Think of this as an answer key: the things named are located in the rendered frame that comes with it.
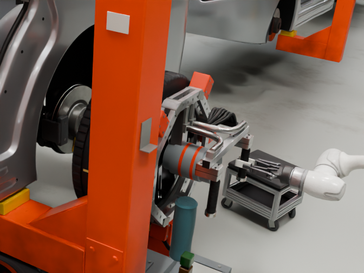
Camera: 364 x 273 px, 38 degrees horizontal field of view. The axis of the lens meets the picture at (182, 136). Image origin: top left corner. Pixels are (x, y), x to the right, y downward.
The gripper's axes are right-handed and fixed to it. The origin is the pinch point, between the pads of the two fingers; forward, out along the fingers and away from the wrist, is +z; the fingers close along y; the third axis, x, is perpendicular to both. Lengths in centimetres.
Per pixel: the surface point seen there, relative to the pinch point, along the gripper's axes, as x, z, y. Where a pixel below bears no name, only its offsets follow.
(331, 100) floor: -83, 19, 387
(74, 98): 13, 77, -14
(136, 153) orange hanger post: 26, 15, -69
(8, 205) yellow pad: -12, 67, -67
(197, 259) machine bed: -75, 23, 25
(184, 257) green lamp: -17, 2, -51
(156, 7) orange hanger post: 69, 15, -64
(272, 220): -73, 0, 84
